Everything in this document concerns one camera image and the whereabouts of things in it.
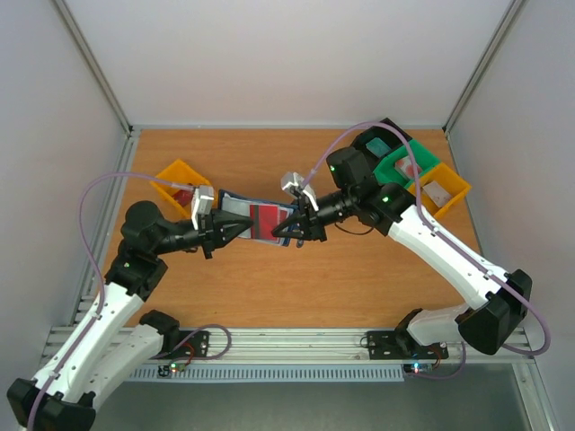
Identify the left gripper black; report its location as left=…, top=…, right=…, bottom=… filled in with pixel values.
left=152, top=207, right=252, bottom=259

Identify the blue leather card holder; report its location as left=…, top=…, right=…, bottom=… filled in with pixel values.
left=218, top=189, right=296, bottom=247

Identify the red credit card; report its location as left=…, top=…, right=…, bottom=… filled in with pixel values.
left=250, top=204, right=279, bottom=242

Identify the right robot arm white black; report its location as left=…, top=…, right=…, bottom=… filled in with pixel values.
left=272, top=147, right=532, bottom=356

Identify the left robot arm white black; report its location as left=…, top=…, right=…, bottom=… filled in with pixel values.
left=7, top=201, right=253, bottom=430

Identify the teal card stack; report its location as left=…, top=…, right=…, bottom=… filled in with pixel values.
left=366, top=137, right=391, bottom=159

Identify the white red card stack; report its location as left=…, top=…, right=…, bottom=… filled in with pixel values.
left=394, top=155, right=422, bottom=180

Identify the white grey card stack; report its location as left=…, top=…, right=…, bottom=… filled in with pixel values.
left=422, top=181, right=452, bottom=208

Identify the yellow bin on left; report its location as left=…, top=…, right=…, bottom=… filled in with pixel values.
left=150, top=159, right=211, bottom=218

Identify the yellow bin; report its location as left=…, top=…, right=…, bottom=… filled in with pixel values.
left=419, top=163, right=472, bottom=219
left=150, top=159, right=211, bottom=218

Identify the green bin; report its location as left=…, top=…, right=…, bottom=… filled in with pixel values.
left=374, top=139, right=439, bottom=189

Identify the black bin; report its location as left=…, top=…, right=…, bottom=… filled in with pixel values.
left=351, top=127, right=403, bottom=165

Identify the left controller board green LED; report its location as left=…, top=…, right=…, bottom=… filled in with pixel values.
left=157, top=362, right=187, bottom=378

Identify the controller board green led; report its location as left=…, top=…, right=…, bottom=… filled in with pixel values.
left=403, top=362, right=438, bottom=374
left=157, top=362, right=187, bottom=378

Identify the yellow bin on right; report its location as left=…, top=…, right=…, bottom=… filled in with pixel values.
left=419, top=163, right=472, bottom=219

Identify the right controller board green LED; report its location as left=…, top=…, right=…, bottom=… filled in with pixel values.
left=403, top=362, right=438, bottom=374

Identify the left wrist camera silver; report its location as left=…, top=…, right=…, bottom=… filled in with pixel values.
left=190, top=185, right=214, bottom=230

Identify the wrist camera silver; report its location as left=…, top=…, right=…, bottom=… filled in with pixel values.
left=190, top=185, right=214, bottom=230
left=280, top=172, right=319, bottom=211

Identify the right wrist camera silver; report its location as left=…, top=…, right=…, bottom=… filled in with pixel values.
left=280, top=172, right=319, bottom=211

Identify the aluminium rail front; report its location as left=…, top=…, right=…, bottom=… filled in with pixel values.
left=40, top=327, right=534, bottom=366

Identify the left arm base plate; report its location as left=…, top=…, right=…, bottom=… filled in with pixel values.
left=153, top=330, right=210, bottom=359

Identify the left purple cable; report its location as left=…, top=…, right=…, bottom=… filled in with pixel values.
left=24, top=172, right=199, bottom=431

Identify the purple cable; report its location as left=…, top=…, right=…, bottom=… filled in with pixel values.
left=24, top=172, right=199, bottom=431
left=299, top=120, right=553, bottom=356

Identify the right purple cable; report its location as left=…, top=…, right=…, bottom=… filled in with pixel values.
left=299, top=120, right=553, bottom=356

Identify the slotted cable duct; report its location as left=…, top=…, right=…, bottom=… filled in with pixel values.
left=127, top=365, right=404, bottom=384

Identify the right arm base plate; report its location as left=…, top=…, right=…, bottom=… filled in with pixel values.
left=360, top=330, right=449, bottom=360

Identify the aluminium frame post left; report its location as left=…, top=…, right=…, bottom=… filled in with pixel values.
left=50, top=0, right=133, bottom=136

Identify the aluminium frame post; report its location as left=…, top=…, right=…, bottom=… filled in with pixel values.
left=50, top=0, right=133, bottom=136
left=442, top=0, right=527, bottom=136

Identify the aluminium frame post right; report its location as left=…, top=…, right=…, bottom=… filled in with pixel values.
left=442, top=0, right=527, bottom=136

